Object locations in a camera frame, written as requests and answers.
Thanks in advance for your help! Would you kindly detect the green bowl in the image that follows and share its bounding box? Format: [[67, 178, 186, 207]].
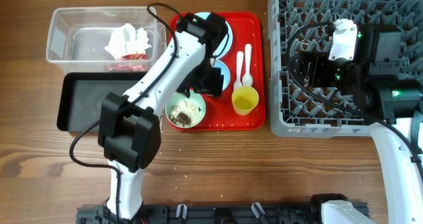
[[165, 91, 206, 129]]

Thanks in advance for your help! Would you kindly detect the yellow plastic cup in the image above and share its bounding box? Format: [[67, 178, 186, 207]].
[[231, 86, 259, 116]]

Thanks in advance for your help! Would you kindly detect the red snack wrapper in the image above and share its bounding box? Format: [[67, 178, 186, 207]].
[[104, 54, 148, 72]]

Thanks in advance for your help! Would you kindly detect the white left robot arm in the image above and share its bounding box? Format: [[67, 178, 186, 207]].
[[98, 13, 228, 223]]

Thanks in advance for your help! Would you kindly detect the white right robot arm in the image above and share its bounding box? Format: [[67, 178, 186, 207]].
[[285, 19, 422, 223]]

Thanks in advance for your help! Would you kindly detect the grey dishwasher rack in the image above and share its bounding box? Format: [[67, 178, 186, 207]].
[[268, 0, 422, 138]]

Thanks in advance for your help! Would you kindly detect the clear plastic waste bin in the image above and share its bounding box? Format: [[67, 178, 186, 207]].
[[46, 7, 167, 73]]

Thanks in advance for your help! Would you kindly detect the black food waste tray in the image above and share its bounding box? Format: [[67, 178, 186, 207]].
[[56, 71, 146, 133]]

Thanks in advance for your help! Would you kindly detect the light blue plate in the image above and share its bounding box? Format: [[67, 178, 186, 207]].
[[213, 21, 233, 59]]

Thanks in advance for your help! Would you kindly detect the light blue bowl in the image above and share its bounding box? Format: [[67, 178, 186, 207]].
[[214, 59, 231, 91]]

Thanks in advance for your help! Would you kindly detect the white plastic fork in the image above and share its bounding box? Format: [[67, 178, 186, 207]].
[[233, 51, 244, 91]]

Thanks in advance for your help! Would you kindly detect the white plastic spoon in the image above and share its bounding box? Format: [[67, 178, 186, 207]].
[[242, 44, 253, 87]]

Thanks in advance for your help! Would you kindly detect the red serving tray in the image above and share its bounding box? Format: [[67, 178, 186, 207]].
[[180, 12, 266, 131]]

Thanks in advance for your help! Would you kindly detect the crumpled white tissue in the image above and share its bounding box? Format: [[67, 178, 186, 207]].
[[104, 23, 152, 59]]

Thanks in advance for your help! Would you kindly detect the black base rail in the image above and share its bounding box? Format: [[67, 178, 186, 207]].
[[75, 201, 369, 224]]

